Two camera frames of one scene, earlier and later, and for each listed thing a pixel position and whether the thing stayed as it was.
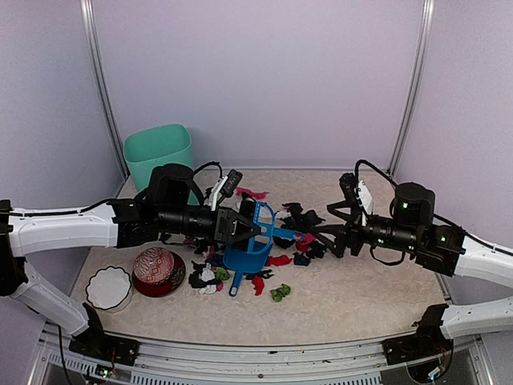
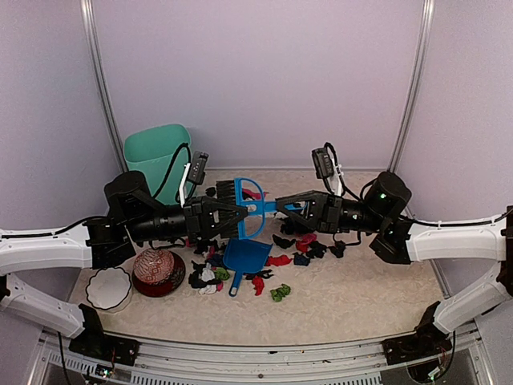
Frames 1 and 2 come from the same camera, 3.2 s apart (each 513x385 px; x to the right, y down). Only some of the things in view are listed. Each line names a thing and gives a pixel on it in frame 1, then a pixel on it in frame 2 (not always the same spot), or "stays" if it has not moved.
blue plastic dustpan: (250, 260) stays
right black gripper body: (353, 228) to (329, 219)
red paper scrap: (259, 285) stays
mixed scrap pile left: (208, 277) stays
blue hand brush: (268, 229) to (246, 192)
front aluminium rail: (171, 361) stays
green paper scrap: (278, 293) stays
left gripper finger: (248, 223) to (214, 204)
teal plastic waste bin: (147, 148) stays
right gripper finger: (333, 230) to (296, 222)
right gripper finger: (333, 208) to (313, 196)
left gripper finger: (242, 239) to (230, 220)
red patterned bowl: (154, 265) stays
